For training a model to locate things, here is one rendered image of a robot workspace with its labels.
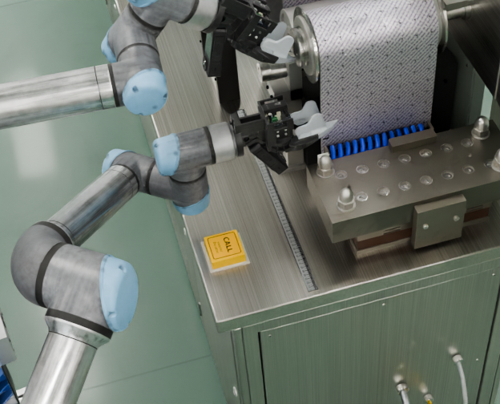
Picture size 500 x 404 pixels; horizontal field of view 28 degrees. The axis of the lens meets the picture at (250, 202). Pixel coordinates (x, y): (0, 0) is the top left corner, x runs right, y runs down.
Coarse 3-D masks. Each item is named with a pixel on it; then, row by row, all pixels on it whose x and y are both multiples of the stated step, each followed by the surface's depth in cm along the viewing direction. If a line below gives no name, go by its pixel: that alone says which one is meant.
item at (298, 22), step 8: (296, 16) 190; (440, 16) 189; (296, 24) 191; (304, 24) 186; (440, 24) 189; (304, 32) 186; (440, 32) 190; (440, 40) 192; (312, 56) 186; (312, 64) 187; (312, 72) 189
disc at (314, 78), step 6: (294, 12) 192; (300, 12) 187; (294, 18) 194; (306, 18) 185; (306, 24) 185; (312, 36) 184; (312, 42) 184; (312, 48) 185; (318, 60) 185; (318, 66) 186; (318, 72) 187; (312, 78) 191; (318, 78) 189
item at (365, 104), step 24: (384, 72) 193; (408, 72) 195; (432, 72) 196; (336, 96) 194; (360, 96) 196; (384, 96) 198; (408, 96) 200; (432, 96) 201; (360, 120) 201; (384, 120) 203; (408, 120) 205; (336, 144) 204
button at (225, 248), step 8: (224, 232) 204; (232, 232) 204; (208, 240) 203; (216, 240) 203; (224, 240) 203; (232, 240) 203; (208, 248) 202; (216, 248) 201; (224, 248) 201; (232, 248) 201; (240, 248) 201; (208, 256) 202; (216, 256) 200; (224, 256) 200; (232, 256) 200; (240, 256) 200; (216, 264) 200; (224, 264) 201; (232, 264) 201
